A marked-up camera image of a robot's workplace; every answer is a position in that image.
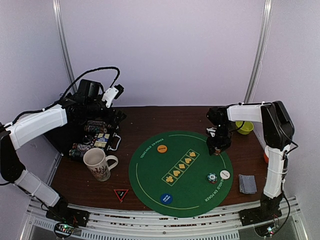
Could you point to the orange big blind button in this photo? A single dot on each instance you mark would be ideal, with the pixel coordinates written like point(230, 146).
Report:
point(162, 148)

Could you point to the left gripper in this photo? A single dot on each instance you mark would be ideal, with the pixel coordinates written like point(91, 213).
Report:
point(116, 118)

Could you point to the front poker chip row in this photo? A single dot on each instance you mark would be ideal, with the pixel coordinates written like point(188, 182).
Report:
point(78, 150)

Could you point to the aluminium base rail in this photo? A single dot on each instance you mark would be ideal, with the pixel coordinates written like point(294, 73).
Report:
point(221, 223)

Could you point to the green bowl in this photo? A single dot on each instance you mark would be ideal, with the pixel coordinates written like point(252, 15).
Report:
point(244, 127)

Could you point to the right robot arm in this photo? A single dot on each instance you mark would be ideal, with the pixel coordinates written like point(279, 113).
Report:
point(278, 131)

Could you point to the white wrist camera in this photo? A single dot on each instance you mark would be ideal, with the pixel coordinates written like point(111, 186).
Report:
point(211, 131)
point(111, 94)

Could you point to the blue playing card box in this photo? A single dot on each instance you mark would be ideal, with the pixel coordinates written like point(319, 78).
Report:
point(101, 140)

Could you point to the aluminium frame post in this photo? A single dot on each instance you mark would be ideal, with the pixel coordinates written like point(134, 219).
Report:
point(62, 38)
point(261, 48)

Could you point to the white floral mug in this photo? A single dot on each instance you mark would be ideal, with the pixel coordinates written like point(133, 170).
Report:
point(100, 164)

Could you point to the blue playing card deck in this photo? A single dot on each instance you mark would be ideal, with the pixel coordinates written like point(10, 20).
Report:
point(247, 184)

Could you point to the orange bowl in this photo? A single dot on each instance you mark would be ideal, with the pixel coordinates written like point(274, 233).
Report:
point(266, 154)

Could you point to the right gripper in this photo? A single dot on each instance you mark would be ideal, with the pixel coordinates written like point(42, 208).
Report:
point(218, 144)

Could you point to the white dealer button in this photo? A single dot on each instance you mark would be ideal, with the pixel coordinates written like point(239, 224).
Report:
point(225, 174)

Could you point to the red poker chip stack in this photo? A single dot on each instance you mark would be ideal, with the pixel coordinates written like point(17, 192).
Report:
point(217, 151)

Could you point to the right aluminium frame post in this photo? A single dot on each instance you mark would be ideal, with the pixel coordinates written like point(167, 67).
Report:
point(261, 48)

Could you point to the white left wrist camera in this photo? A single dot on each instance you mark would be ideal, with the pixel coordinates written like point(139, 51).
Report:
point(111, 94)

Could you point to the black poker case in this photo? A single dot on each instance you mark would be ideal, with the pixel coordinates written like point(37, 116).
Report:
point(62, 138)

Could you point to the clear dealer button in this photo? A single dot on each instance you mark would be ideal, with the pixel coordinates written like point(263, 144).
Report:
point(87, 139)

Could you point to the left aluminium frame post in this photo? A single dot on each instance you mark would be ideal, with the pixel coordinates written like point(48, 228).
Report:
point(62, 38)

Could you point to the red black triangle token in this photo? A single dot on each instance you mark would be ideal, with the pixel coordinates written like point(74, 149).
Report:
point(121, 194)

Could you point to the blue poker chip stack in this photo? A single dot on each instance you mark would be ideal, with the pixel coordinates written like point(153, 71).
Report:
point(212, 178)

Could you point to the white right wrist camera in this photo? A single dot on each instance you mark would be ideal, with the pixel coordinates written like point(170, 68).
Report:
point(211, 131)

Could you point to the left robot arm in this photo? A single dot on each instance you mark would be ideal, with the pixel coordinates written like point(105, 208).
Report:
point(63, 123)

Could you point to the round green poker mat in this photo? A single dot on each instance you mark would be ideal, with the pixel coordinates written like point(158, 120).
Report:
point(182, 172)

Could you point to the blue small blind button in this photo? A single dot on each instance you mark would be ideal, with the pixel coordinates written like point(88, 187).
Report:
point(166, 198)

